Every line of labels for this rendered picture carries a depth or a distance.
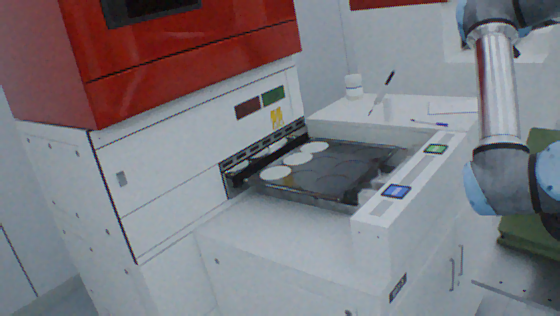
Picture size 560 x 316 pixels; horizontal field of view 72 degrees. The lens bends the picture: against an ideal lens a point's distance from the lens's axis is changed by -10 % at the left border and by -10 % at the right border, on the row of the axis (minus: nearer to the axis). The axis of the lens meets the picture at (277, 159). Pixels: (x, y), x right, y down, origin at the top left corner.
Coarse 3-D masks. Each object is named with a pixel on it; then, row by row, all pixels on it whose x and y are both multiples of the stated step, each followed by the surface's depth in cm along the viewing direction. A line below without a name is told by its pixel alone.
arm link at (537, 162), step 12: (552, 144) 69; (540, 156) 70; (552, 156) 68; (528, 168) 72; (540, 168) 69; (552, 168) 68; (540, 180) 68; (552, 180) 67; (540, 192) 70; (552, 192) 66; (540, 204) 71; (552, 204) 69
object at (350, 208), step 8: (264, 192) 139; (272, 192) 137; (280, 192) 134; (288, 192) 132; (296, 200) 131; (304, 200) 128; (312, 200) 126; (320, 200) 124; (328, 208) 123; (336, 208) 121; (344, 208) 119; (352, 208) 117
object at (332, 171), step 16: (304, 144) 154; (336, 144) 148; (352, 144) 145; (320, 160) 138; (336, 160) 135; (352, 160) 133; (368, 160) 130; (256, 176) 135; (288, 176) 131; (304, 176) 129; (320, 176) 126; (336, 176) 124; (352, 176) 122; (320, 192) 117; (336, 192) 115
